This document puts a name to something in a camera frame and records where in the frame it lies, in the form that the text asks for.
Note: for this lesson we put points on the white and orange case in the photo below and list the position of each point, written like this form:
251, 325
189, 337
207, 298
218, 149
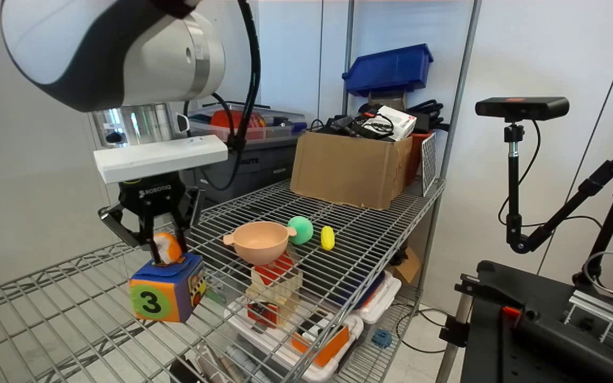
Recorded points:
330, 352

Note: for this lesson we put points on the small blue object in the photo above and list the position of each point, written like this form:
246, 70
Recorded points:
381, 339

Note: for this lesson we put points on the blue plastic bin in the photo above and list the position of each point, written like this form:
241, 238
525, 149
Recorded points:
388, 69

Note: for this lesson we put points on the red and white box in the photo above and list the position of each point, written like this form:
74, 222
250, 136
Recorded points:
275, 284

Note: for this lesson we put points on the colourful number toy cube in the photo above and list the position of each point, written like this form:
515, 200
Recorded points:
168, 293

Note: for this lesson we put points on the gray storage tote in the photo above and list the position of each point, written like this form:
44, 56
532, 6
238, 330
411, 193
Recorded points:
265, 167

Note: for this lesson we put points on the white device in cardboard box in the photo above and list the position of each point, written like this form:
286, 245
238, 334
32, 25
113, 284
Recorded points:
393, 121

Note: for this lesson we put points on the green ball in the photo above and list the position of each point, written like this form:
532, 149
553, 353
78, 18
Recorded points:
300, 230

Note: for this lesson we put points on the brown cardboard box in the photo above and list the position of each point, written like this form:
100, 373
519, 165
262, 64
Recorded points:
350, 171

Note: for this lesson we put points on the folded cardboard piece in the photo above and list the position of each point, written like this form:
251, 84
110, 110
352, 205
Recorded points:
409, 267

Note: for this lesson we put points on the white wrist camera block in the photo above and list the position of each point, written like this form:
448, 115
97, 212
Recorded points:
160, 157

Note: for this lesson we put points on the black articulated camera stand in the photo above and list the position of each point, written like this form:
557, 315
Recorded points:
569, 207

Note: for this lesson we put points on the black cart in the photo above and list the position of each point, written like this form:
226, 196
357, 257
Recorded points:
532, 333

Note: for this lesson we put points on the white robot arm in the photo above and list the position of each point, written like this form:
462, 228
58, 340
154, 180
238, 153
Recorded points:
122, 54

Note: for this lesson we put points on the yellow toy lemon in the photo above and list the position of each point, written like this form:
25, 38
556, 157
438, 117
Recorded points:
327, 238

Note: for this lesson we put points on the white plastic case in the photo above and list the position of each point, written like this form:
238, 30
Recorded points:
381, 298

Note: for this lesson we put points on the orange and white toy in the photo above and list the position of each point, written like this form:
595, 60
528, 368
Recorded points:
170, 248

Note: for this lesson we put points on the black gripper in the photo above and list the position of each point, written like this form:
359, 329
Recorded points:
151, 193

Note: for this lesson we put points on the peach plastic bowl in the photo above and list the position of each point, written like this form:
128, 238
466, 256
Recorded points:
258, 240

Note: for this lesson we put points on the clear plastic container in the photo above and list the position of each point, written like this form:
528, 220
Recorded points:
271, 125

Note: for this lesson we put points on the black stereo camera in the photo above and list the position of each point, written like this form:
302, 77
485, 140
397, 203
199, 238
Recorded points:
521, 107

